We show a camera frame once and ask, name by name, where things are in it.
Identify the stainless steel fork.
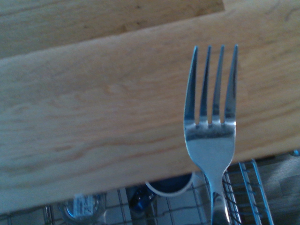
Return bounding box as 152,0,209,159
183,44,240,225

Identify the white cup with blue inside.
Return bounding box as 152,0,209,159
144,172,205,197

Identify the dark blue glass object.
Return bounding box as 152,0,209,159
127,185,155,215

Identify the clear drinking glass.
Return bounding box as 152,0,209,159
57,192,107,225

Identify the metal wire dishwasher rack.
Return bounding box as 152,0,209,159
0,149,300,225

